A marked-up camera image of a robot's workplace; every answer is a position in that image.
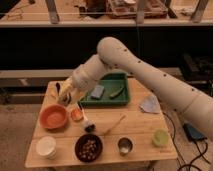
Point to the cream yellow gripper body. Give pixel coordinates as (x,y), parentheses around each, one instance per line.
(73,90)

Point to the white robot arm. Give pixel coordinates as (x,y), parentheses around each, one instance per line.
(195,106)

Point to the red orange bowl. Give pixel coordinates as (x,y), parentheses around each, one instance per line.
(53,117)

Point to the dark bowl with nuts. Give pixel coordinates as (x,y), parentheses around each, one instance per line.
(88,148)

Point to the yellow banana toy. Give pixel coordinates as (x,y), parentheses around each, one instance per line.
(54,95)

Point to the orange peach toy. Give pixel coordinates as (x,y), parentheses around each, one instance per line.
(76,115)

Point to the blue grey sponge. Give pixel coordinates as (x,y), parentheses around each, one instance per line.
(97,92)

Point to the green plastic tray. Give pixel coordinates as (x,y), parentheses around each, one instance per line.
(111,83)

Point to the green cucumber toy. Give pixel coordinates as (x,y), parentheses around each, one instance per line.
(116,93)

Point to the white stacked cup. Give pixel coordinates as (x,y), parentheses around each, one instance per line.
(46,147)

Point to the wooden spoon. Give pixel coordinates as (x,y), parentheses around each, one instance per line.
(114,125)

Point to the small metal cup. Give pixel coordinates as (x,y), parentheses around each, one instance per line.
(125,146)

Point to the crumpled grey blue cloth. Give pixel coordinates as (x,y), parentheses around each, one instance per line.
(150,104)

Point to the light green cup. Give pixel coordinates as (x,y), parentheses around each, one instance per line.
(160,138)

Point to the blue black box on floor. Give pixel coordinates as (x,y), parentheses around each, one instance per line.
(192,133)

